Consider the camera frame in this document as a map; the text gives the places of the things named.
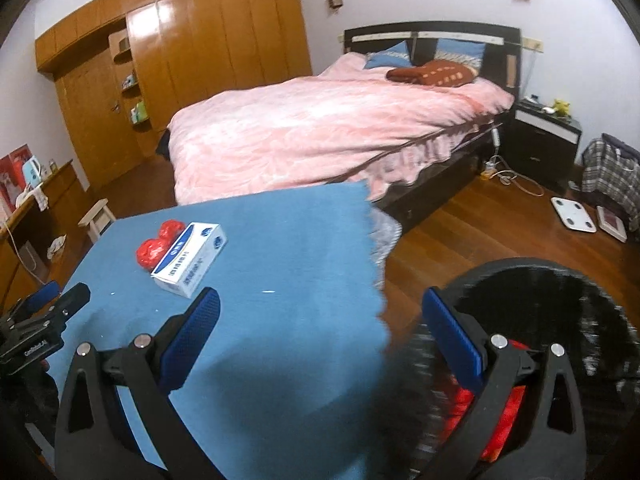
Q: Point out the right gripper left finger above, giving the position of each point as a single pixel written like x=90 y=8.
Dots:
x=116 y=420

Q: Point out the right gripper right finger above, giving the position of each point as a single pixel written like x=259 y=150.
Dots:
x=524 y=420

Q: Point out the red plastic bag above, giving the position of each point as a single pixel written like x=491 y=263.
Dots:
x=151 y=251

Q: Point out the white blue carton box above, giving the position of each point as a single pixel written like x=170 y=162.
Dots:
x=189 y=257

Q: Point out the black trash bin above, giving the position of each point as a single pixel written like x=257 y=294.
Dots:
x=534 y=303

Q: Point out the wooden sideboard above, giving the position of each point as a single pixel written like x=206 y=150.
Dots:
x=40 y=246

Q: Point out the light blue kettle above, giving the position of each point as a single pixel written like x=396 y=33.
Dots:
x=32 y=172

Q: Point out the blue table cloth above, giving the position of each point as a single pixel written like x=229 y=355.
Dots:
x=284 y=386

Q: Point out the white bathroom scale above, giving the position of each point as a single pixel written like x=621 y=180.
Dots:
x=573 y=215

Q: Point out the wooden wardrobe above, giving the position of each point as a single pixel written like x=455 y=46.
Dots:
x=122 y=68

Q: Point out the plaid shirt on chair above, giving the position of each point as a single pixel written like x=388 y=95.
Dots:
x=610 y=167

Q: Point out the black white nightstand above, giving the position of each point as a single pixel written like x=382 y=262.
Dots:
x=541 y=146

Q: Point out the yellow plush toy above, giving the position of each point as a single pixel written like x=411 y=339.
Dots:
x=561 y=108

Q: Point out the pink bed duvet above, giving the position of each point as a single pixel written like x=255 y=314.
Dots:
x=346 y=124

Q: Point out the brown dotted pillow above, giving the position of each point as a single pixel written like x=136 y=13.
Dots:
x=437 y=73

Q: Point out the right blue pillow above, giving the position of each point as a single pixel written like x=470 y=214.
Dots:
x=466 y=53

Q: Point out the blue pillow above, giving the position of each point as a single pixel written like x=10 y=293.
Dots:
x=397 y=56
x=466 y=53

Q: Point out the left blue pillow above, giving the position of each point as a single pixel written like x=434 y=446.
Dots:
x=397 y=56

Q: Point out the red picture frame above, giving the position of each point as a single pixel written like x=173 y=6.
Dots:
x=11 y=174

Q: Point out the black bed frame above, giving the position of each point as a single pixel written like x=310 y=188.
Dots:
x=410 y=204

